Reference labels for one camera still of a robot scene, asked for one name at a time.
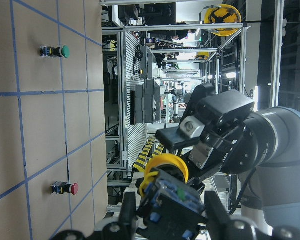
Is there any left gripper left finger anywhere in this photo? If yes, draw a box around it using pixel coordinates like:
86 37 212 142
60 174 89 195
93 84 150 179
118 192 137 240

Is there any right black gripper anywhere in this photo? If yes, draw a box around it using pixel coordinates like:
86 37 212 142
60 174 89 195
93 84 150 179
155 83 254 196

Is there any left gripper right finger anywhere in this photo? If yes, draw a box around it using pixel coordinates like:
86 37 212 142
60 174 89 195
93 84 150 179
204 191 231 235

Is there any yellow push button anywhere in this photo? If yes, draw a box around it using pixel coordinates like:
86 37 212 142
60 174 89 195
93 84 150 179
136 153 207 240

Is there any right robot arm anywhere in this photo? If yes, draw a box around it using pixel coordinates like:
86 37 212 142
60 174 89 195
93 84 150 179
155 84 300 230

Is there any red push button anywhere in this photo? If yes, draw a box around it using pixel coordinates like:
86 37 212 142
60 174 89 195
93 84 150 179
51 181 79 195

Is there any green push button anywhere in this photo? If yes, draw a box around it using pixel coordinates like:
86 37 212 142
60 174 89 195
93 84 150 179
40 45 70 59

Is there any yellow hard hat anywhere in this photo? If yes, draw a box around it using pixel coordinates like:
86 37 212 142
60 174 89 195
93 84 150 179
203 4 242 37

